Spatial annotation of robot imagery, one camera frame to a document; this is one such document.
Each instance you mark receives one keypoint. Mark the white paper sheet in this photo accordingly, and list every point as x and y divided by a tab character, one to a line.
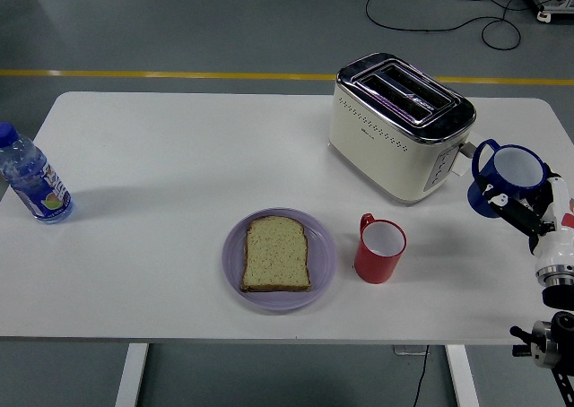
464	167

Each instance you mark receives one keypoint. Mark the purple round plate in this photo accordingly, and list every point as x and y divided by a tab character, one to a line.
320	254

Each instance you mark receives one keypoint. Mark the grey power box under table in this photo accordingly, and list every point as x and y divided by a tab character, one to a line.
406	349

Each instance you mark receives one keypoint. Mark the white table leg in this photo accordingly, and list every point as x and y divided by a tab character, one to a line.
461	375
132	375

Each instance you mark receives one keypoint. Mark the plastic water bottle blue cap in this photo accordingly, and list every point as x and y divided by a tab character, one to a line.
38	187

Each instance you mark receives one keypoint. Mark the blue enamel cup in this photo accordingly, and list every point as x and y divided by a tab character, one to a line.
515	167

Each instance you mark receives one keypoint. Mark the cream chrome toaster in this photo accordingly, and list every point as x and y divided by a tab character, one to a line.
381	156

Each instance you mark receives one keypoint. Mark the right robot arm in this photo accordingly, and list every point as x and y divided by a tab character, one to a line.
560	335

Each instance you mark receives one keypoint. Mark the bread slice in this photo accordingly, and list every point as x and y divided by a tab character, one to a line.
275	257

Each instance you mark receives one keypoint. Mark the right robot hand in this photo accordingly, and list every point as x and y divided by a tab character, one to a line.
556	241

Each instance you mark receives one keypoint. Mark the red enamel cup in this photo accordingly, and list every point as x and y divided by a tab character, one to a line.
376	263

